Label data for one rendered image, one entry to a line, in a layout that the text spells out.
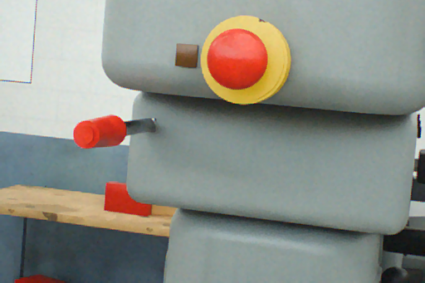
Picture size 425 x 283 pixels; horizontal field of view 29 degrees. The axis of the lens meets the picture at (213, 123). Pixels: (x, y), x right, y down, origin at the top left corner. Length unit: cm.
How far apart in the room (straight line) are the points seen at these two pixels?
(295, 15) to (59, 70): 492
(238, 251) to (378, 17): 26
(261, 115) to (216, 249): 13
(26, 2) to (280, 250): 493
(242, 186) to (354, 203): 9
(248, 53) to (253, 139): 16
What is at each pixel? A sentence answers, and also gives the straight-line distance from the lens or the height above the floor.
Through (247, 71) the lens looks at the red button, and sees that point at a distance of 54.
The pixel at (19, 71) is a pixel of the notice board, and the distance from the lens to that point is 559.
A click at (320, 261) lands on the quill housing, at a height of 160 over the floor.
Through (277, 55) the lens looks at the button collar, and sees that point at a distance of 56.
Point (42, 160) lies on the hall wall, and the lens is 553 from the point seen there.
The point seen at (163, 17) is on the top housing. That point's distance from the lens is 60.
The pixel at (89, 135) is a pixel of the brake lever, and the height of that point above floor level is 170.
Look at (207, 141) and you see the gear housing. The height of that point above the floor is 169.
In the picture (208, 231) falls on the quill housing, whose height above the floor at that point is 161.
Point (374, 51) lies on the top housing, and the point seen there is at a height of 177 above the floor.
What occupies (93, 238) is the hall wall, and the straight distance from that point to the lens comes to 546.
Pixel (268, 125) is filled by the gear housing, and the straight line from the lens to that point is 68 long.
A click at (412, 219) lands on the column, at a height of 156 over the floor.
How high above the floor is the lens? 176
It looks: 4 degrees down
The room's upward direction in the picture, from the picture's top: 5 degrees clockwise
